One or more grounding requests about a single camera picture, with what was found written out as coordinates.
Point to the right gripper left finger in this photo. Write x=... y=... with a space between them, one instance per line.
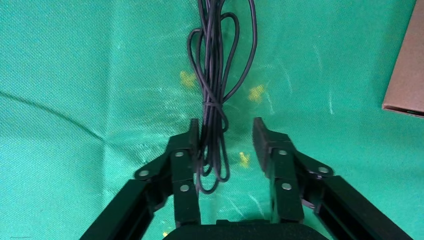
x=180 y=165

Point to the brown open cardboard box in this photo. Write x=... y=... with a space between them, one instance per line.
x=409 y=66

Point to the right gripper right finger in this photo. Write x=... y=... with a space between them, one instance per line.
x=281 y=165

